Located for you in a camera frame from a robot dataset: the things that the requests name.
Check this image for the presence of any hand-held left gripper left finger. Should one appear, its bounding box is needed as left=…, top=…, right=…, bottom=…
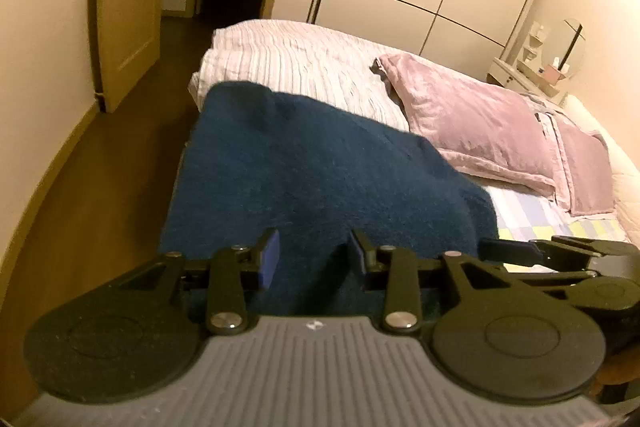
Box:
left=120, top=228, right=280, bottom=335

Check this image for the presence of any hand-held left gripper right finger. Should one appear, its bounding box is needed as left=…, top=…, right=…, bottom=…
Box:
left=350, top=228, right=518, bottom=333

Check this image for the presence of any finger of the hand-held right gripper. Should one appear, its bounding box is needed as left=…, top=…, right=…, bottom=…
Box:
left=479, top=234, right=640, bottom=269
left=517, top=269, right=601, bottom=293

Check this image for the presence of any navy blue sweater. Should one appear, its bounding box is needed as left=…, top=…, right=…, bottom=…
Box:
left=157, top=81, right=500, bottom=315

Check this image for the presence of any bed with checkered sheet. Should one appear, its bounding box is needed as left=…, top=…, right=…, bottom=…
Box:
left=480, top=184, right=633, bottom=275

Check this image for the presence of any purple pillow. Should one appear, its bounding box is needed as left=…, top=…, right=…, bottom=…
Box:
left=375, top=53, right=558, bottom=198
left=542, top=109, right=618, bottom=218

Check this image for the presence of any pink tissue box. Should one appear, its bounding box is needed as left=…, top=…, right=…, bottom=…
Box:
left=545, top=57, right=571, bottom=82

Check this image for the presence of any white shelf organizer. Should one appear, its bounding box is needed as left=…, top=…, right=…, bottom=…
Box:
left=517, top=21, right=548, bottom=75

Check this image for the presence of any white striped duvet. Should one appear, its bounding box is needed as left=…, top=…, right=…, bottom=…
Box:
left=189, top=19, right=411, bottom=132

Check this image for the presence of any wooden door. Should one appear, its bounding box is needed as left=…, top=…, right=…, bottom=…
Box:
left=87, top=0, right=168, bottom=114

